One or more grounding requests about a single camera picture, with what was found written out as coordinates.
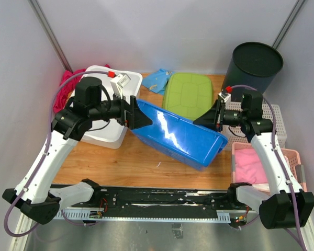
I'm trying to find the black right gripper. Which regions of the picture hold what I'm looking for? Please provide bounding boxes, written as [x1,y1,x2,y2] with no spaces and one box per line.
[193,99,246,133]

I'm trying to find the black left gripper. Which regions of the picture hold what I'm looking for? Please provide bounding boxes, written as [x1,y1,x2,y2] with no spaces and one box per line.
[89,89,153,129]

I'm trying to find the white perforated plastic basket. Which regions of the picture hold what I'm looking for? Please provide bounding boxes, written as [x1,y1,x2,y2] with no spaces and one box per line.
[221,101,288,152]

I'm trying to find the green plastic basin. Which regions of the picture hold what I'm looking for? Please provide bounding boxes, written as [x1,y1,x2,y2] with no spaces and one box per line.
[162,73,214,121]

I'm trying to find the white plastic tub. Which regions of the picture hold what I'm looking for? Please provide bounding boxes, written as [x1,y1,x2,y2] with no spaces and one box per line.
[81,65,143,149]

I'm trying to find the blue plastic bin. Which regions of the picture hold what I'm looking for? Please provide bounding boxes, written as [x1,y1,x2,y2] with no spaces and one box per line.
[132,99,228,170]

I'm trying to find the large dark blue cylindrical container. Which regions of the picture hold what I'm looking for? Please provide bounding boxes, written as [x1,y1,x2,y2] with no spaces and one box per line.
[222,42,284,93]

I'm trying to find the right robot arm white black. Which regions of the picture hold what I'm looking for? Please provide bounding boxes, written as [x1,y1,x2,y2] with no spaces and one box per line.
[194,88,314,229]

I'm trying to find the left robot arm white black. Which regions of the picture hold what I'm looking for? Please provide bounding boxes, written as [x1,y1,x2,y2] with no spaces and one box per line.
[3,76,152,225]

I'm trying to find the blue printed cloth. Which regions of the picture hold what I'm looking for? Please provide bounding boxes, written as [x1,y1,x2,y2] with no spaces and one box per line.
[142,69,174,95]

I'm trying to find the pink towel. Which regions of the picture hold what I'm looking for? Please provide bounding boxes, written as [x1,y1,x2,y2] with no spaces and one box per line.
[234,149,268,184]

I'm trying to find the magenta object behind bins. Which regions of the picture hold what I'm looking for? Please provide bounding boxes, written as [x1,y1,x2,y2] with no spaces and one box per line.
[52,64,110,113]

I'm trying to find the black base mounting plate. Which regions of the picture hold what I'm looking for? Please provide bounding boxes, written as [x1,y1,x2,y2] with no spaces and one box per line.
[61,187,250,218]

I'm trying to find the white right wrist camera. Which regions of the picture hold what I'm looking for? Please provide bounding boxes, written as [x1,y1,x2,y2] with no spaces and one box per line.
[218,90,231,105]

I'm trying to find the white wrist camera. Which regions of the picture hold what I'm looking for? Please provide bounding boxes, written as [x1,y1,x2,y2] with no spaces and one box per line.
[218,90,231,105]
[110,73,131,100]

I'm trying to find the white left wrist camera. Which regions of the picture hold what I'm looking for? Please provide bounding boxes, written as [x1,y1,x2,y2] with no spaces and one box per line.
[110,73,131,100]

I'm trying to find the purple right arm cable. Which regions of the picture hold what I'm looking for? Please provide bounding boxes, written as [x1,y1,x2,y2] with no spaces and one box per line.
[225,84,308,251]

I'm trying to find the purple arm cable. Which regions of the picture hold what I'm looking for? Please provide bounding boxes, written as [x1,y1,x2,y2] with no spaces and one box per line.
[225,84,308,251]
[4,70,117,238]

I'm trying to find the white slotted cable duct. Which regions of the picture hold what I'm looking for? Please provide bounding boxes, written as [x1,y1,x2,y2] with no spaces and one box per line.
[54,209,231,223]

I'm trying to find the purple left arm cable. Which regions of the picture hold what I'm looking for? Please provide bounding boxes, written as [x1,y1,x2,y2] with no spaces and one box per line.
[4,70,117,238]

